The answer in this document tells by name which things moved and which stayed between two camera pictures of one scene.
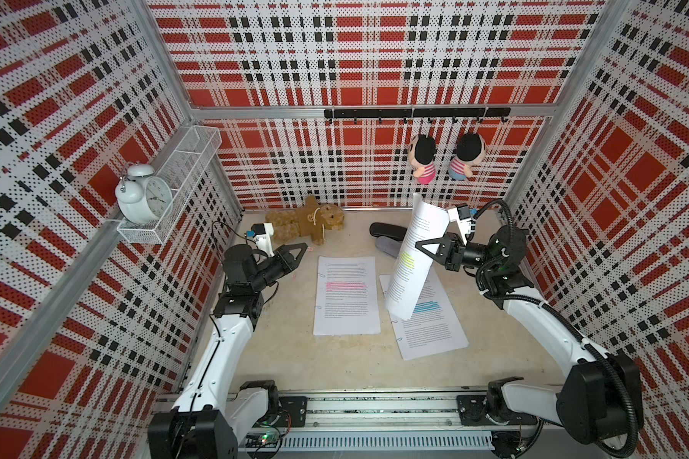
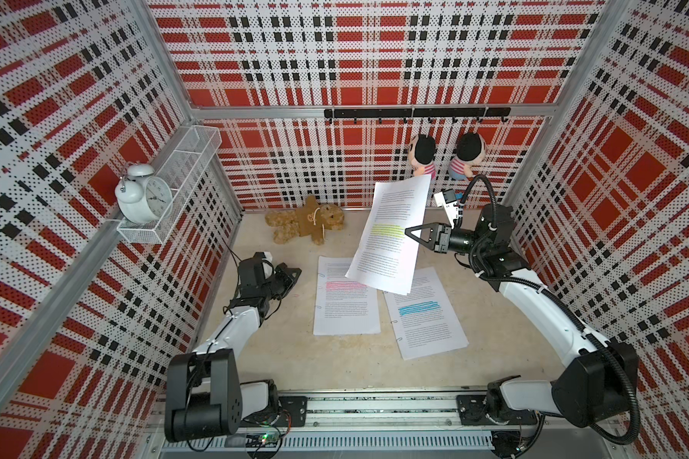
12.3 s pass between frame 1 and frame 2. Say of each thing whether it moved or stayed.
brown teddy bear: stayed
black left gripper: moved
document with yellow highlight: moved
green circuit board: stayed
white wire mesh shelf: stayed
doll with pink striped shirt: stayed
